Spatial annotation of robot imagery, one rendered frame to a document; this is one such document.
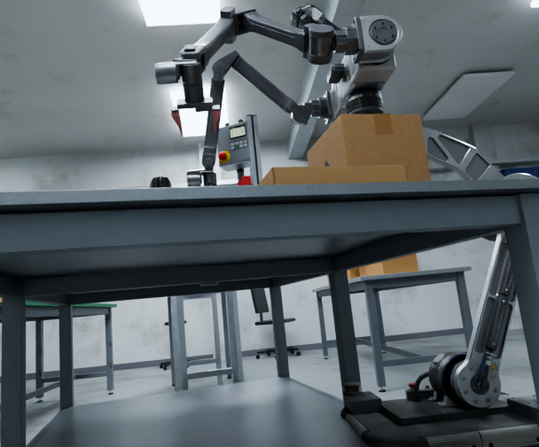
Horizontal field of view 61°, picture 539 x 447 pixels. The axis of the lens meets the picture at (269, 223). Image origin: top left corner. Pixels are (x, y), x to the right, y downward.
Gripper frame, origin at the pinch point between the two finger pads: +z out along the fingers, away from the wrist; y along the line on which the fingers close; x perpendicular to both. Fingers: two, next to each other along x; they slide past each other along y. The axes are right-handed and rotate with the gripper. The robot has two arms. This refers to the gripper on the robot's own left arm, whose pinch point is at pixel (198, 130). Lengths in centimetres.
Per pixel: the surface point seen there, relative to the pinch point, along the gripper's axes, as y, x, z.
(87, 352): 193, -345, 393
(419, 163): -59, 26, 6
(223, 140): -8, -68, 26
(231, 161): -11, -60, 33
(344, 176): -27, 62, -8
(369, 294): -100, -108, 157
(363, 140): -43.7, 22.9, -0.9
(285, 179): -16, 64, -9
